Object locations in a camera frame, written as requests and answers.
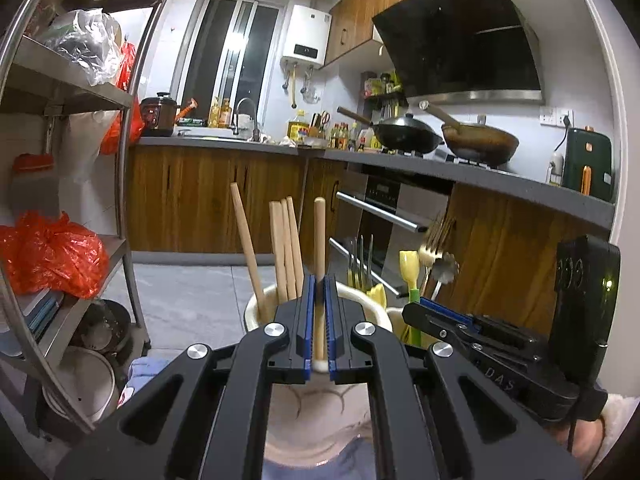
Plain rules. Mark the yellow cooking oil bottle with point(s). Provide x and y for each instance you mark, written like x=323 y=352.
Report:
x=298 y=127

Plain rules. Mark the kitchen window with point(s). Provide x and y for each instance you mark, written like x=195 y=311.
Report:
x=225 y=60

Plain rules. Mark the gold fork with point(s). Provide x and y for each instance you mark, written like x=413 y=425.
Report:
x=435 y=245

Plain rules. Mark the white water heater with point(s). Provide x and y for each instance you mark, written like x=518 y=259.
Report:
x=306 y=35

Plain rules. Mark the tall white ceramic utensil holder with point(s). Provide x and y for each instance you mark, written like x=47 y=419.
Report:
x=300 y=410

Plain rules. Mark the black wok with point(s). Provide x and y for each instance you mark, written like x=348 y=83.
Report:
x=405 y=135

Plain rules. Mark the person's right forearm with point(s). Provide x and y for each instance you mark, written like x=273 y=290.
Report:
x=620 y=425

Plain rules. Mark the wall spice rack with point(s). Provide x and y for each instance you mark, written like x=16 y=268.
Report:
x=384 y=91

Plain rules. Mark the built-in oven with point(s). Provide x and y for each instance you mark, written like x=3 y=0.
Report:
x=380 y=210

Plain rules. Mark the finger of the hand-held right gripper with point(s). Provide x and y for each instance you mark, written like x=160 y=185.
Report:
x=447 y=309
x=425 y=320

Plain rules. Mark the silver flower-shaped spoon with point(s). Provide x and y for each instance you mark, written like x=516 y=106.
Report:
x=445 y=270

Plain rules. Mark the black range hood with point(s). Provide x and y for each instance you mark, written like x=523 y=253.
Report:
x=460 y=35

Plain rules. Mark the wooden kitchen counter cabinets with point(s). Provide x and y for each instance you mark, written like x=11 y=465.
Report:
x=200 y=195

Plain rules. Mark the wooden wall cabinets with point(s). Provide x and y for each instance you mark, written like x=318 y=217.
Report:
x=360 y=15

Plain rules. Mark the wooden utensil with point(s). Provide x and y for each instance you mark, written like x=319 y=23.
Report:
x=247 y=245
x=320 y=260
x=278 y=250
x=289 y=250

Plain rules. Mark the white container with red lid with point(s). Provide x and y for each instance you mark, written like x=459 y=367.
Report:
x=32 y=180

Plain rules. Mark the metal sink faucet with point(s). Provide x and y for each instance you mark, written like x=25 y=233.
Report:
x=247 y=117

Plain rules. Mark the dark red rice cooker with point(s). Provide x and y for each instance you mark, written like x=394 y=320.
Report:
x=159 y=116

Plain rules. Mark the row of seasoning bottles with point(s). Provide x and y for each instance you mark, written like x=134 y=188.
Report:
x=350 y=137

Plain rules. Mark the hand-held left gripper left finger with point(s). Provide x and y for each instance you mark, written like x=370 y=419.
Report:
x=310 y=325

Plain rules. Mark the white wall socket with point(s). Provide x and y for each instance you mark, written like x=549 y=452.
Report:
x=556 y=116

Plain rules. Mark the person's right hand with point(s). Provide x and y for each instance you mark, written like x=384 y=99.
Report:
x=587 y=440

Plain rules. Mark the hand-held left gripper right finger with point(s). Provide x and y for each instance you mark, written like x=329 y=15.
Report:
x=330 y=325

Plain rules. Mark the metal shelf rack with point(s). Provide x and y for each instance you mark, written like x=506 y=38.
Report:
x=55 y=95

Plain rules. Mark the white enamel pot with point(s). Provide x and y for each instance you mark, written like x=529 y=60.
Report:
x=82 y=385

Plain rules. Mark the crumpled red plastic bag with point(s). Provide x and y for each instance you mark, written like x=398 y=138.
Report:
x=50 y=255

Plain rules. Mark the brown wok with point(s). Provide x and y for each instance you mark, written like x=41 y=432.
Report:
x=480 y=142

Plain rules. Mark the white plastic bag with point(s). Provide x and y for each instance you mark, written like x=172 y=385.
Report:
x=92 y=145

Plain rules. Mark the hanging red plastic bag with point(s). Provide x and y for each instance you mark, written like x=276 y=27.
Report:
x=122 y=120

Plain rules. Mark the clear plastic bag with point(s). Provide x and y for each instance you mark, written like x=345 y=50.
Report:
x=87 y=45

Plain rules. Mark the wooden spoon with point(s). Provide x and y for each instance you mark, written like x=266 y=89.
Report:
x=296 y=240

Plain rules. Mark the green air fryer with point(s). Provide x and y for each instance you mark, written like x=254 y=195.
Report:
x=587 y=165

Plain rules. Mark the dark metal pot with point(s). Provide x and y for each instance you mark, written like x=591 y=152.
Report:
x=107 y=327

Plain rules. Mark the silver fork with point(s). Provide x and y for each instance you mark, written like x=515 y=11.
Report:
x=354 y=265

